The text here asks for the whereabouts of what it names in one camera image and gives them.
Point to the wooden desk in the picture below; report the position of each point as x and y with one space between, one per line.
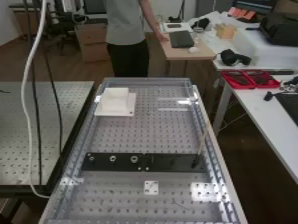
187 63

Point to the black bag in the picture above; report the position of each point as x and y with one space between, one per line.
281 30

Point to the light wooden block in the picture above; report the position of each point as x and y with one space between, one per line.
227 31

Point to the white computer mouse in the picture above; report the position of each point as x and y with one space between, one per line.
193 50

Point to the clear box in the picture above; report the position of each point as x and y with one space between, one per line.
147 81

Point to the cardboard box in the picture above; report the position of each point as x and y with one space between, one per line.
92 43

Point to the white desk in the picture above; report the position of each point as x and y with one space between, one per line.
270 56
266 116

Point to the black headphones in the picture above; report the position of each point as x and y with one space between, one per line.
232 57

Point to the person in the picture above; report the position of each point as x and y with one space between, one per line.
127 26

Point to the small white square plate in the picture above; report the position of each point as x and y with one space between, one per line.
151 188

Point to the black keyboard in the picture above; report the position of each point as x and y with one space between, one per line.
290 106

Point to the black plate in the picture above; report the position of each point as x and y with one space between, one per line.
124 163

